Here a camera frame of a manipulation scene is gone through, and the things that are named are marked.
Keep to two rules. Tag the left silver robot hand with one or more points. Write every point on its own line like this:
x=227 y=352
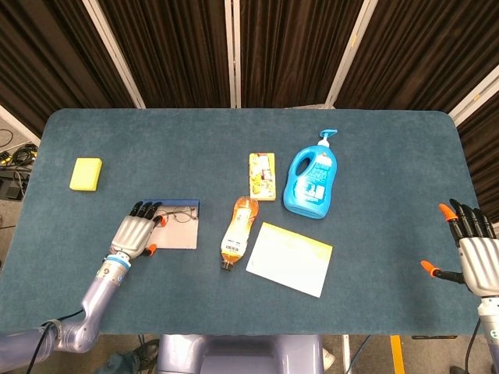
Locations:
x=132 y=235

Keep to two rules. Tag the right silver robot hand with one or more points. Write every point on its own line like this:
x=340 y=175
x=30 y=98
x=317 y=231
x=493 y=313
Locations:
x=481 y=265

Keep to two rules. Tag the blue-edged white box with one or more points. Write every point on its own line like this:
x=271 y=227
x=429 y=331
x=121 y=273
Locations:
x=177 y=235

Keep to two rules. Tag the black thin-rimmed eyeglasses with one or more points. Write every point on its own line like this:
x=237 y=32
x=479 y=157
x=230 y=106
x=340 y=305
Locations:
x=188 y=212

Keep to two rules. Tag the left lavender robot arm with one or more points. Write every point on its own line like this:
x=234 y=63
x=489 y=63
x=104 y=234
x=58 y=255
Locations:
x=95 y=304

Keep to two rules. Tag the yellow sponge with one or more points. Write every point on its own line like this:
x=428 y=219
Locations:
x=85 y=174

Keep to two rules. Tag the orange drink bottle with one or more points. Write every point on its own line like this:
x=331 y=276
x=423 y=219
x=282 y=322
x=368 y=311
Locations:
x=238 y=230

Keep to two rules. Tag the dark brown curtain panel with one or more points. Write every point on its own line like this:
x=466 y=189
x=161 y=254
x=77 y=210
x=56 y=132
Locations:
x=421 y=50
x=483 y=156
x=43 y=58
x=292 y=50
x=171 y=50

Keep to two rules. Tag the teal felt table cloth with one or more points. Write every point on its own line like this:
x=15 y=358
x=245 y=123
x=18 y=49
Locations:
x=195 y=136

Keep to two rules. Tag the yellow floor tape strip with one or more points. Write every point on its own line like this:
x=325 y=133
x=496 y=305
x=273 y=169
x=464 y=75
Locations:
x=397 y=354

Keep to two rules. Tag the yellow curry box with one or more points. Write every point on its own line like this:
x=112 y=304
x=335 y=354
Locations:
x=262 y=177

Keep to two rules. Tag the yellow and white notepad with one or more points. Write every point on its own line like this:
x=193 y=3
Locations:
x=290 y=259

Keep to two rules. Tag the white table leg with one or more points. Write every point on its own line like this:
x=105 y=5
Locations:
x=346 y=354

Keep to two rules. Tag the lavender robot torso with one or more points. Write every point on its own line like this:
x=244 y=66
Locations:
x=241 y=356

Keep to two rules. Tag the blue detergent pump bottle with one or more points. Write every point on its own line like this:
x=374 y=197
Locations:
x=312 y=187

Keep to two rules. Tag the white screen frame post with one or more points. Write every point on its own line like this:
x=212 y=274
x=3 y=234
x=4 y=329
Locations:
x=349 y=54
x=473 y=95
x=113 y=52
x=233 y=50

